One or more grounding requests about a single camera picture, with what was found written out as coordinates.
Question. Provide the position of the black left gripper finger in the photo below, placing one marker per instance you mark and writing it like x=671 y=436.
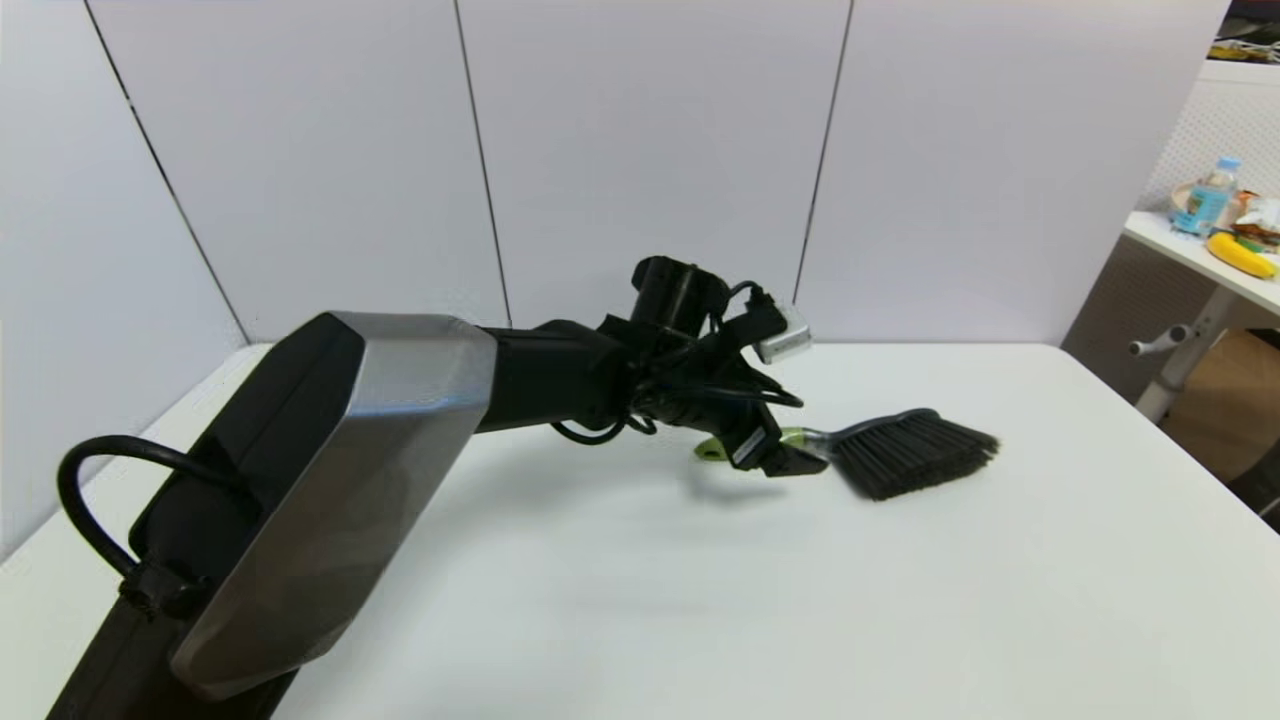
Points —
x=795 y=462

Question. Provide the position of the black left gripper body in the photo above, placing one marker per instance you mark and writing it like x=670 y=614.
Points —
x=715 y=410

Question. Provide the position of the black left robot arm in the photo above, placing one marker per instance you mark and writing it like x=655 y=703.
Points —
x=330 y=480

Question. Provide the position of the white side table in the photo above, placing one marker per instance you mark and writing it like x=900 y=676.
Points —
x=1195 y=330

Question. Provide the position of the black chair base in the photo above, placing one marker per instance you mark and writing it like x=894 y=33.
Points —
x=1264 y=495

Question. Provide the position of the yellow banana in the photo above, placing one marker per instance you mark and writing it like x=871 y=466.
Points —
x=1240 y=256

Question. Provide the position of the clear water bottle blue label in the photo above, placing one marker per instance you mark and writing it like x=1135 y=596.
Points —
x=1212 y=198

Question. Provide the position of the white snack packet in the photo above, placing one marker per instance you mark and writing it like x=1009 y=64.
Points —
x=1262 y=217

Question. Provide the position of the yellow black shelf clutter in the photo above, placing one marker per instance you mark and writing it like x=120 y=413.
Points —
x=1248 y=50

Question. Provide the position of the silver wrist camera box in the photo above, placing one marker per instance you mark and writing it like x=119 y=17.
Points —
x=785 y=335

